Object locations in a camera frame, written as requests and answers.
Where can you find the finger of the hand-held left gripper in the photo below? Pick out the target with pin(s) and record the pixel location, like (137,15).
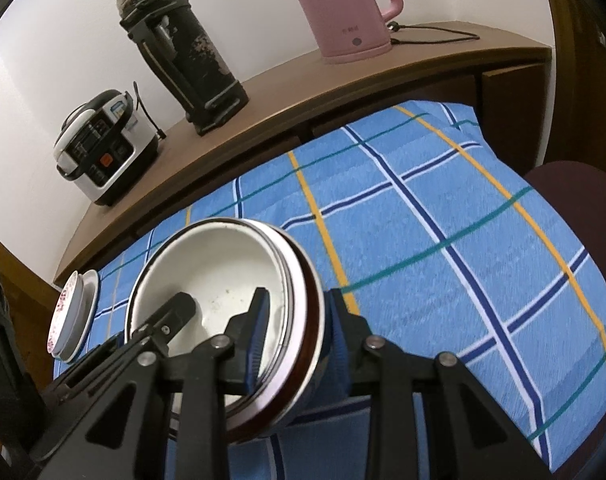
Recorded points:
(173,312)

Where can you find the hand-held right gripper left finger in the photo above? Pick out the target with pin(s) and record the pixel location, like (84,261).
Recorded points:
(258,340)

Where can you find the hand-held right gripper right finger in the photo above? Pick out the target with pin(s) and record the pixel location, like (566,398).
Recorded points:
(340,355)

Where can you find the red flower white plate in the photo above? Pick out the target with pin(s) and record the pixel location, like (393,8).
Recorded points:
(88,310)

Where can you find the pink floral rim plate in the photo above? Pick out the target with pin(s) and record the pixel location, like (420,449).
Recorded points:
(63,310)

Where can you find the white enamel bowl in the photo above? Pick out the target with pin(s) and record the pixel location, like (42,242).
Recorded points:
(223,270)

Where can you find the white black rice cooker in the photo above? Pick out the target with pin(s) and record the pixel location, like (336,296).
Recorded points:
(108,160)

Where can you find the blue plaid cloth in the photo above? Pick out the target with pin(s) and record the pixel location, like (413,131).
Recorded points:
(433,210)

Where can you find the brown wooden cabinet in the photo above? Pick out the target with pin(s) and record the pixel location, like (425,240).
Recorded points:
(283,85)

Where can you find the black thermos flask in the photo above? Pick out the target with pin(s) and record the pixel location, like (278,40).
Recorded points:
(203,60)

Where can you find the dark maroon chair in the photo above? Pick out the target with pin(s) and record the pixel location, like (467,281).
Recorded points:
(583,195)

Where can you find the pink electric kettle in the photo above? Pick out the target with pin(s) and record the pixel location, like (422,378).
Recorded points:
(343,20)

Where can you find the brown wooden door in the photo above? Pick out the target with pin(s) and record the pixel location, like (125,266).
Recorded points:
(583,85)

